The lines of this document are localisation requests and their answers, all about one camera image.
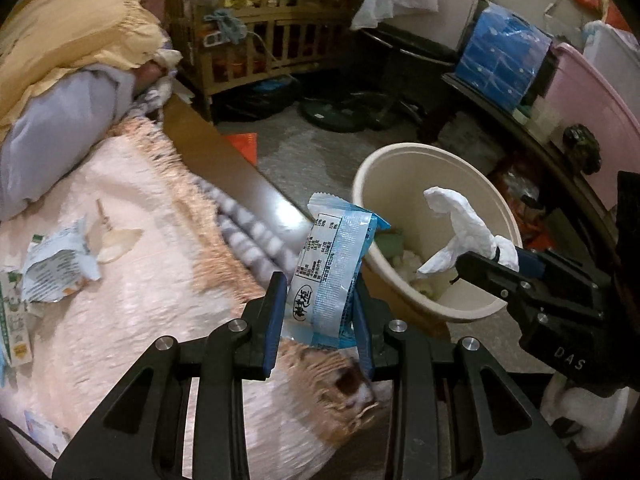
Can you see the grey blue quilt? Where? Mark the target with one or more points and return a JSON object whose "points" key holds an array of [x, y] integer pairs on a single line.
{"points": [[50, 135]]}

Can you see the blue and white snack wrapper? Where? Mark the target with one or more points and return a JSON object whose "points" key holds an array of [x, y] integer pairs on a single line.
{"points": [[325, 270]]}

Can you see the blue tissue multipack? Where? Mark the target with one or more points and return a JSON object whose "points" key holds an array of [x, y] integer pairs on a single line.
{"points": [[500, 55]]}

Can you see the white power strip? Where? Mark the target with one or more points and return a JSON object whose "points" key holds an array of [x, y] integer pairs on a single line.
{"points": [[212, 40]]}

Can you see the torn light blue wrapper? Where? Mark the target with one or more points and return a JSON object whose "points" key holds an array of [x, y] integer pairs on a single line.
{"points": [[55, 260]]}

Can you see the black fan base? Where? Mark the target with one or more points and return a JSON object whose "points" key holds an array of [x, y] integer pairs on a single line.
{"points": [[330, 115]]}

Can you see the red paper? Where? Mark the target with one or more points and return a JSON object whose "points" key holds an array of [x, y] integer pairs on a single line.
{"points": [[242, 147]]}

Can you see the pink storage bin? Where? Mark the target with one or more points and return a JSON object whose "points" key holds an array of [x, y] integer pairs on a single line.
{"points": [[600, 100]]}

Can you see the dark wooden bench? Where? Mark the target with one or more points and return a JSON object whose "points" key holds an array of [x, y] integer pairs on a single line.
{"points": [[500, 110]]}

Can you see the white carton with green print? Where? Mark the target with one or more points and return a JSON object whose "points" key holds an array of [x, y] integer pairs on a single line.
{"points": [[12, 320]]}

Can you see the dark knitted item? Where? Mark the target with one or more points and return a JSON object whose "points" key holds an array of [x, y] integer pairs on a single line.
{"points": [[580, 145]]}

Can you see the grey plastic bag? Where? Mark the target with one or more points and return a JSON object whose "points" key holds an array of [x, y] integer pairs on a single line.
{"points": [[465, 135]]}

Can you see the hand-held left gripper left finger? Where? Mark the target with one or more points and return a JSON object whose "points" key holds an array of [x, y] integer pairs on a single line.
{"points": [[272, 325]]}

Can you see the white tissue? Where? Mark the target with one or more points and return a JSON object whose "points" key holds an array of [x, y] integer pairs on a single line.
{"points": [[465, 230]]}

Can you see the blue cloth strip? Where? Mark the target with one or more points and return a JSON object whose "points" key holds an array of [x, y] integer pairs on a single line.
{"points": [[227, 27]]}

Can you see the wooden baby crib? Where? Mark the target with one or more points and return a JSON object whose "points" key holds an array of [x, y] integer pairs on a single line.
{"points": [[280, 25]]}

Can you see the white cloth bundle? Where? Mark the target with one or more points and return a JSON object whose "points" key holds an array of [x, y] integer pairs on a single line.
{"points": [[580, 410]]}

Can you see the white storage bin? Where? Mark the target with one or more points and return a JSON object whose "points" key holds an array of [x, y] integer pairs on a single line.
{"points": [[610, 40]]}

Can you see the wooden bed frame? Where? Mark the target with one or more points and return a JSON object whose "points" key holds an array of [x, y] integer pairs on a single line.
{"points": [[210, 150]]}

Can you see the yellow frilled pillow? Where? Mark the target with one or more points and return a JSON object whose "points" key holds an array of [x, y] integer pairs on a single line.
{"points": [[65, 25]]}

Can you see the dark bag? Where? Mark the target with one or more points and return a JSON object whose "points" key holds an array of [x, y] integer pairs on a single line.
{"points": [[260, 100]]}

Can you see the clear plastic container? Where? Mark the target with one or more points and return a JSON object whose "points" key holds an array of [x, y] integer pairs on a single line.
{"points": [[540, 120]]}

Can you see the black round stool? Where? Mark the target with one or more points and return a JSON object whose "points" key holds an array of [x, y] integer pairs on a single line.
{"points": [[415, 40]]}

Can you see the beige plastic bin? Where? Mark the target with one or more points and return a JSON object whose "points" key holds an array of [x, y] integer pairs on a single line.
{"points": [[400, 175]]}

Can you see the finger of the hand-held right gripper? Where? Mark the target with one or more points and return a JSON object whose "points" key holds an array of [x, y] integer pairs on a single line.
{"points": [[495, 275], [532, 262]]}

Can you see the small printed wrapper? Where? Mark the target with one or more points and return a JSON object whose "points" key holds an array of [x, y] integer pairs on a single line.
{"points": [[45, 427]]}

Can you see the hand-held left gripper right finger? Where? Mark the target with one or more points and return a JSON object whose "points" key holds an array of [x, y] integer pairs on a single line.
{"points": [[362, 330]]}

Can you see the grey striped blanket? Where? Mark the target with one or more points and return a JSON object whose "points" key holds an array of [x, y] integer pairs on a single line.
{"points": [[250, 230]]}

